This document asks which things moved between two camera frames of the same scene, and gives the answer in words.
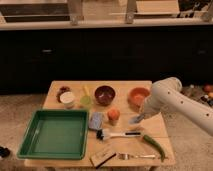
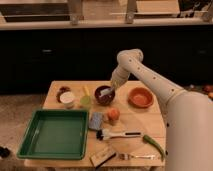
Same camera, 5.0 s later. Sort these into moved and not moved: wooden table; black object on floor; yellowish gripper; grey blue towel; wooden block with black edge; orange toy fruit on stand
Moved: grey blue towel; yellowish gripper
Not moved: wooden table; black object on floor; wooden block with black edge; orange toy fruit on stand
